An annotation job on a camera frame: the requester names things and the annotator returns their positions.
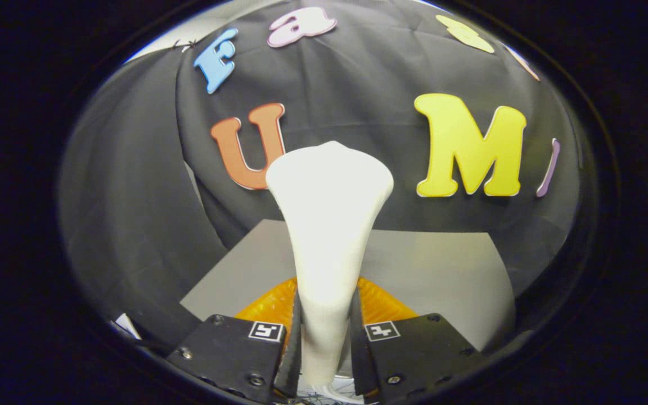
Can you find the grey cabinet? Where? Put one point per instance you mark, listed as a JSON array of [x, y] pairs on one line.
[[431, 270]]

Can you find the white flat sheet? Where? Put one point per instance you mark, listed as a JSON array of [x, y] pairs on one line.
[[127, 326]]

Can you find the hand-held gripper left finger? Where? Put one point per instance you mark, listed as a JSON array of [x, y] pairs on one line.
[[228, 354]]

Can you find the black backdrop cloth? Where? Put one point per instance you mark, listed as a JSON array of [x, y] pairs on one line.
[[358, 84]]

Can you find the white garment steamer head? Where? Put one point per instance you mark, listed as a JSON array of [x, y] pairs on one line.
[[329, 225]]

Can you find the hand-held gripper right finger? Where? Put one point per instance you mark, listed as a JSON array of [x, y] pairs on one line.
[[419, 354]]

